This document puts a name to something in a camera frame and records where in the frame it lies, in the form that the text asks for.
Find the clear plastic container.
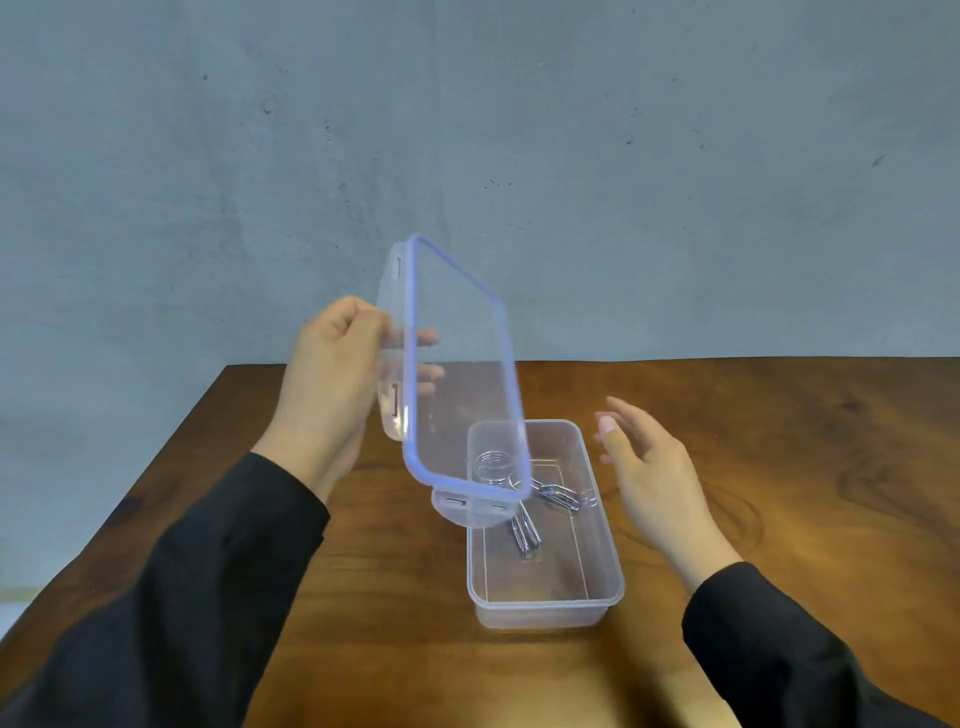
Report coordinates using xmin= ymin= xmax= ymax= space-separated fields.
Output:
xmin=465 ymin=419 xmax=627 ymax=630

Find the person's right hand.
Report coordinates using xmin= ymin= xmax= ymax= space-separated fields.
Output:
xmin=594 ymin=396 xmax=744 ymax=595

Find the large silver paper clip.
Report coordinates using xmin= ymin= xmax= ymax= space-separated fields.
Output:
xmin=531 ymin=483 xmax=583 ymax=514
xmin=509 ymin=500 xmax=543 ymax=561

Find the person's right forearm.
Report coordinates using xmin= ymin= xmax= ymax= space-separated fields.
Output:
xmin=681 ymin=561 xmax=955 ymax=728

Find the person's left hand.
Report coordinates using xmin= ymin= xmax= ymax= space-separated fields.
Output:
xmin=251 ymin=295 xmax=446 ymax=505

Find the metal coil spring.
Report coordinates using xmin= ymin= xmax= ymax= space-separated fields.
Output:
xmin=473 ymin=449 xmax=520 ymax=490

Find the person's left forearm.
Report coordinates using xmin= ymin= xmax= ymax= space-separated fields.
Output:
xmin=0 ymin=451 xmax=332 ymax=728

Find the clear lid with blue seal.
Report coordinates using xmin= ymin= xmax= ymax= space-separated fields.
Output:
xmin=376 ymin=234 xmax=534 ymax=529

